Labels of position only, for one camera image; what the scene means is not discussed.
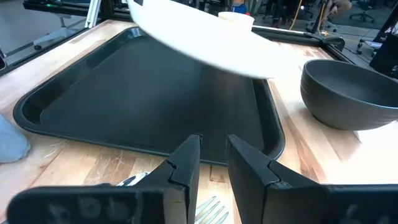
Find grey cloth napkin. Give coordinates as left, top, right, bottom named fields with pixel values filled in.
left=0, top=113, right=32, bottom=164

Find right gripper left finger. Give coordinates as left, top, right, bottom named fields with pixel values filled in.
left=6, top=133, right=202, bottom=224

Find black equipment stand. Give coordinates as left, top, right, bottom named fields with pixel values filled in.
left=369, top=6, right=398, bottom=79

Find black desk with green light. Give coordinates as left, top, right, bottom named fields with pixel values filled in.
left=22, top=0, right=94, bottom=17

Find yellow hanging cable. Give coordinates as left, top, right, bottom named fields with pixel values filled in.
left=288, top=0, right=304, bottom=31

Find white upright post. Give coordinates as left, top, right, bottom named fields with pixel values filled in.
left=84, top=0, right=103, bottom=29

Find black plastic serving tray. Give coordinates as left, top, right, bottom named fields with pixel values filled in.
left=12, top=26, right=286, bottom=166

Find fork with teal patterned handle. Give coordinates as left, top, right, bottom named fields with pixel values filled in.
left=194, top=195, right=230, bottom=224

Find person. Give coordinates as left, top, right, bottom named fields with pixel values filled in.
left=320, top=0, right=353, bottom=32

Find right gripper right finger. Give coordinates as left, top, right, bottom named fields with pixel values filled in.
left=226, top=133, right=398, bottom=224

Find spoon with plain teal handle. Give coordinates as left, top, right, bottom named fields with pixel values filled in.
left=115, top=170, right=152, bottom=187

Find white round plate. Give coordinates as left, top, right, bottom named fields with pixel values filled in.
left=126, top=0, right=307, bottom=80

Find peach ribbed ceramic mug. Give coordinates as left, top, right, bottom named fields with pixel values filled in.
left=218, top=11, right=255, bottom=32

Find dark grey bowl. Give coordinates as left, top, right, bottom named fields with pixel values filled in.
left=300, top=58, right=398, bottom=131

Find black office chair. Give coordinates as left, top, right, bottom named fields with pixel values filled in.
left=348, top=0, right=376, bottom=24

